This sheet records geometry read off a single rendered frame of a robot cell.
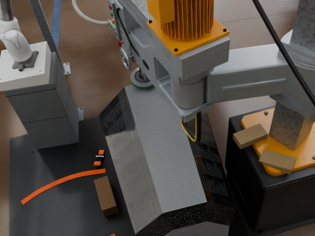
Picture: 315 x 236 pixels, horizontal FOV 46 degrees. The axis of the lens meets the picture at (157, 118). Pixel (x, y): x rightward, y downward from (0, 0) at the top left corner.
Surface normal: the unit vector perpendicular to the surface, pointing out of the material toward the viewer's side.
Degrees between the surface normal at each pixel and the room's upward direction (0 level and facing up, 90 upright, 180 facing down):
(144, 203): 45
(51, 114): 90
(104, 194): 0
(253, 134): 0
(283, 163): 11
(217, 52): 90
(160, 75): 90
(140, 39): 4
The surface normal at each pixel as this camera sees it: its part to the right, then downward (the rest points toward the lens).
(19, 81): 0.14, 0.75
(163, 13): 0.46, 0.65
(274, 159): -0.25, -0.70
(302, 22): -0.71, 0.58
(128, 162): -0.74, -0.28
